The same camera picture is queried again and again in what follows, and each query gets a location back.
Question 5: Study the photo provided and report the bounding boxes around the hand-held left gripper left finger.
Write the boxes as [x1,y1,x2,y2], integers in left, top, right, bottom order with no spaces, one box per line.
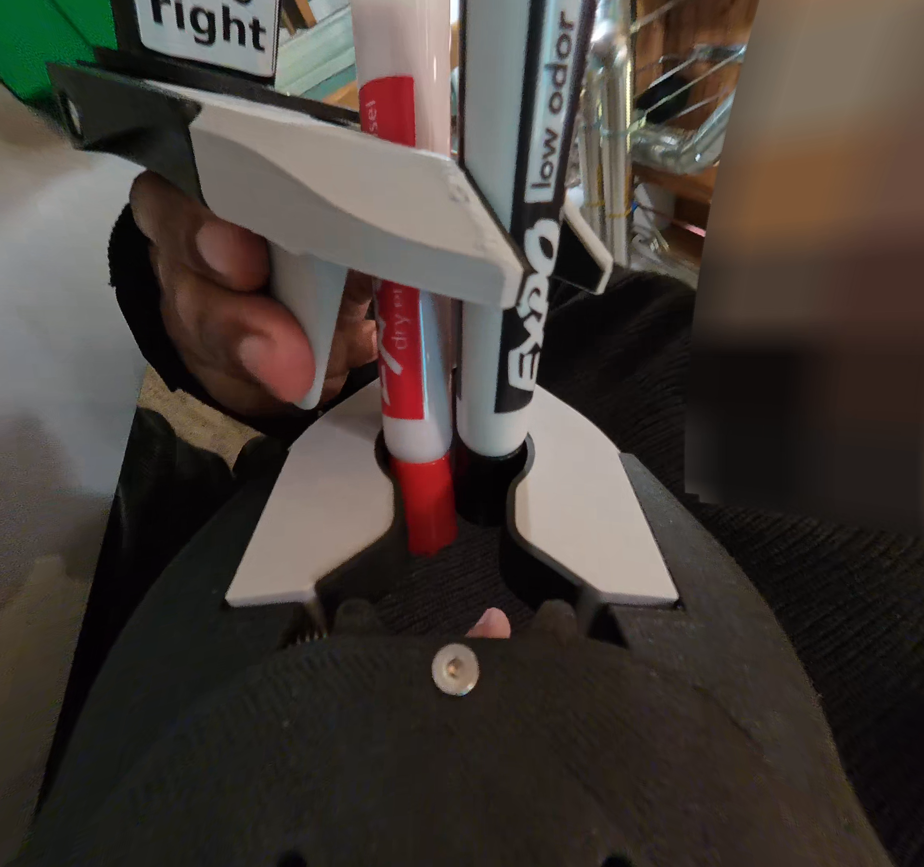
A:
[225,394,398,630]

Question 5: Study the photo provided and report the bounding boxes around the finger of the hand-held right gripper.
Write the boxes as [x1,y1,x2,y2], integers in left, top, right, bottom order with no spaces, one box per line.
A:
[188,102,526,306]
[557,197,616,296]

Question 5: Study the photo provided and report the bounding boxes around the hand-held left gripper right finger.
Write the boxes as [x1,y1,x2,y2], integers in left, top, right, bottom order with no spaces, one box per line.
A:
[500,383,681,640]

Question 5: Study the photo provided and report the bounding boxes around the green plastic bin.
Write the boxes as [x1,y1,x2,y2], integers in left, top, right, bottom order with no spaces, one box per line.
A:
[0,0,120,104]

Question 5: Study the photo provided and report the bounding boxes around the red dry erase marker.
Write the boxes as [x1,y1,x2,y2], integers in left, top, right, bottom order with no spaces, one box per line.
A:
[348,0,461,558]

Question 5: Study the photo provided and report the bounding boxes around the black dry erase marker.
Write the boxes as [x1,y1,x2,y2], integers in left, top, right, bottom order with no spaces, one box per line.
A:
[453,0,609,527]

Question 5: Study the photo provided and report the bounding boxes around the person's right forearm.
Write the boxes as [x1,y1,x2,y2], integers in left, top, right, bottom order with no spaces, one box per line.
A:
[107,204,311,442]

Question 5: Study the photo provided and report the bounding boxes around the person's right hand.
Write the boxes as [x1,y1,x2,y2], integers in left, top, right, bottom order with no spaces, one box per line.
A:
[130,174,381,408]

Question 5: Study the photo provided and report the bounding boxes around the dark corduroy pants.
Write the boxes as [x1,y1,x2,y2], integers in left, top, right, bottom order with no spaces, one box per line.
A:
[87,405,290,594]

